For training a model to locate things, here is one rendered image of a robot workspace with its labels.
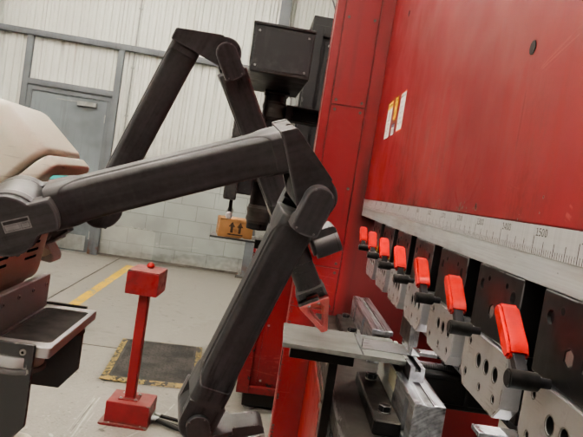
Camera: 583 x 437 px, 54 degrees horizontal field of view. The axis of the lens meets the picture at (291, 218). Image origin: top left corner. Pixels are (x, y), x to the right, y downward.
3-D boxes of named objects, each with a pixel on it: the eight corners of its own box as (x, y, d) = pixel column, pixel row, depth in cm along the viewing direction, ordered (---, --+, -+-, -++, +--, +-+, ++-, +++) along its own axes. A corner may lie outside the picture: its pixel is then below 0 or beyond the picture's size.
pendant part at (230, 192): (224, 195, 269) (235, 119, 267) (249, 198, 270) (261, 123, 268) (221, 198, 224) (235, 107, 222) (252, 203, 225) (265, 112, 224)
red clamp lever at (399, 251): (393, 243, 120) (394, 277, 112) (412, 245, 120) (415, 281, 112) (390, 249, 121) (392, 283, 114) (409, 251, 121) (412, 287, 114)
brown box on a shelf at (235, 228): (212, 231, 352) (216, 211, 352) (254, 238, 354) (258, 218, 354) (209, 236, 323) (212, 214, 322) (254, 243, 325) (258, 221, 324)
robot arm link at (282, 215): (291, 160, 83) (308, 179, 73) (324, 176, 85) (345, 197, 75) (171, 399, 92) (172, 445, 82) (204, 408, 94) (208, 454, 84)
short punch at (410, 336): (397, 342, 134) (404, 303, 134) (406, 344, 134) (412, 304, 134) (406, 355, 124) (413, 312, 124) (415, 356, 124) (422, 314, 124)
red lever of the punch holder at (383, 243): (378, 235, 139) (379, 264, 132) (395, 238, 140) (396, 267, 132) (376, 240, 141) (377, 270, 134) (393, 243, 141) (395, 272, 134)
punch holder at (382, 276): (374, 283, 159) (383, 225, 158) (404, 288, 159) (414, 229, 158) (383, 293, 144) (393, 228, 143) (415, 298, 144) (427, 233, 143)
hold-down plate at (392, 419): (354, 381, 141) (357, 370, 141) (376, 385, 141) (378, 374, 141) (371, 434, 111) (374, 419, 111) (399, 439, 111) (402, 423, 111)
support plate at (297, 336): (283, 326, 138) (284, 322, 138) (390, 342, 138) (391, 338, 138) (282, 347, 120) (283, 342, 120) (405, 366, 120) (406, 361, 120)
